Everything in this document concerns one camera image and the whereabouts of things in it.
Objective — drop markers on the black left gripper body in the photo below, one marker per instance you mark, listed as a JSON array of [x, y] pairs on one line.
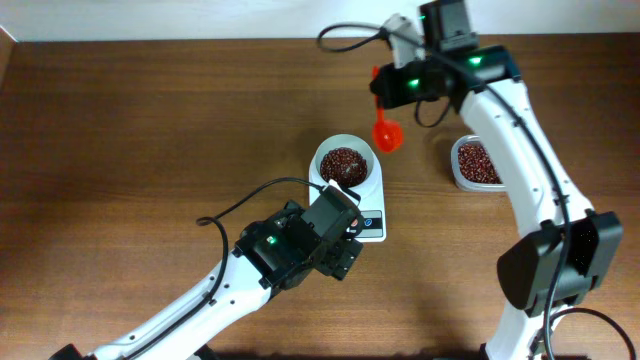
[[336, 261]]

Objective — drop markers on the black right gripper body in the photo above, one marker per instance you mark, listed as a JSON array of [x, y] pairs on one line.
[[399, 88]]

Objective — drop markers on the red plastic measuring scoop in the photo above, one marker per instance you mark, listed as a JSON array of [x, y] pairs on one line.
[[388, 135]]

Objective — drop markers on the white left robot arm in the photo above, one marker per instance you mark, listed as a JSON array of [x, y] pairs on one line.
[[271, 256]]

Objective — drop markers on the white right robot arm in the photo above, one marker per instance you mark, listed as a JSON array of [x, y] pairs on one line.
[[565, 247]]

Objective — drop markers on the white round bowl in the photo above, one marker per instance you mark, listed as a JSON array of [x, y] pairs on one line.
[[335, 141]]

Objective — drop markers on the white digital kitchen scale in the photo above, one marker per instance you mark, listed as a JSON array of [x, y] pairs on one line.
[[371, 205]]

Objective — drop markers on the red beans in bowl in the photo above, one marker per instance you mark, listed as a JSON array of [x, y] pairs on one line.
[[345, 166]]

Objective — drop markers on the red adzuki beans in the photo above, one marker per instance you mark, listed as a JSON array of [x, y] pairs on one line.
[[475, 164]]

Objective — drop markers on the clear plastic bean container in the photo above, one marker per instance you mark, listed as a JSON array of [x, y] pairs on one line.
[[460, 181]]

